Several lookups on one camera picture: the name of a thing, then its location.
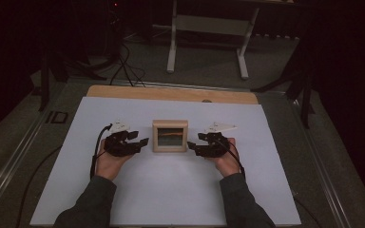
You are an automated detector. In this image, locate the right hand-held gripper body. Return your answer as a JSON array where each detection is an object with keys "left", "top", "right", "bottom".
[{"left": 197, "top": 122, "right": 239, "bottom": 159}]

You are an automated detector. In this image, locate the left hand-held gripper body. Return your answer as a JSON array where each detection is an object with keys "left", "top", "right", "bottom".
[{"left": 104, "top": 120, "right": 141, "bottom": 158}]

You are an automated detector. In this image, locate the small wooden box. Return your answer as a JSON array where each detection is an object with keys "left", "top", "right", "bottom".
[{"left": 152, "top": 119, "right": 189, "bottom": 154}]

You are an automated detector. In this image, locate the person's right hand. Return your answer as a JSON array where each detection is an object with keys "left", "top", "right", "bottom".
[{"left": 206, "top": 137, "right": 242, "bottom": 179}]

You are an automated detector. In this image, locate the person's left hand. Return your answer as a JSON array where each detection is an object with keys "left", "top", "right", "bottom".
[{"left": 94, "top": 139, "right": 135, "bottom": 182}]

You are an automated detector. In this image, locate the white table sheet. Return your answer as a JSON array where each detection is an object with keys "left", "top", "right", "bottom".
[{"left": 29, "top": 96, "right": 302, "bottom": 227}]

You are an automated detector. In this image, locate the black floor socket plate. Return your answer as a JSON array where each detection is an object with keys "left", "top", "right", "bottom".
[{"left": 45, "top": 110, "right": 69, "bottom": 124}]

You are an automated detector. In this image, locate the black stand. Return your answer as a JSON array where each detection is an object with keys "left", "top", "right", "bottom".
[
  {"left": 37, "top": 50, "right": 69, "bottom": 112},
  {"left": 251, "top": 47, "right": 316, "bottom": 130}
]

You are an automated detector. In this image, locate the right hand-held gripper black cable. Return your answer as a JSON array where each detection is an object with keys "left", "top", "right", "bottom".
[{"left": 217, "top": 138, "right": 247, "bottom": 179}]

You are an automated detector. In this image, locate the hand-held gripper black cable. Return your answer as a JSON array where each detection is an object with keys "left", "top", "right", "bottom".
[
  {"left": 89, "top": 123, "right": 114, "bottom": 181},
  {"left": 217, "top": 138, "right": 247, "bottom": 179}
]

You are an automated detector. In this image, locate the left hand-held gripper black cable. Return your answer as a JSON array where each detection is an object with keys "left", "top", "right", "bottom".
[{"left": 89, "top": 123, "right": 114, "bottom": 181}]

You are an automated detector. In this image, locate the bundle of black floor cables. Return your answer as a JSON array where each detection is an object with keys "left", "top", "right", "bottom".
[{"left": 107, "top": 37, "right": 147, "bottom": 88}]

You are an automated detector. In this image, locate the black floor cable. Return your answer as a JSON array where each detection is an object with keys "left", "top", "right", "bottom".
[{"left": 14, "top": 144, "right": 63, "bottom": 228}]

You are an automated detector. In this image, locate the metal floor rail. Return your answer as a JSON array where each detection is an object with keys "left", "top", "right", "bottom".
[
  {"left": 0, "top": 82, "right": 65, "bottom": 218},
  {"left": 284, "top": 91, "right": 354, "bottom": 228}
]

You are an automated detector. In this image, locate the white metal stand frame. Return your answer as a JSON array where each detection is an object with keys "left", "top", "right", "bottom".
[{"left": 165, "top": 0, "right": 260, "bottom": 81}]

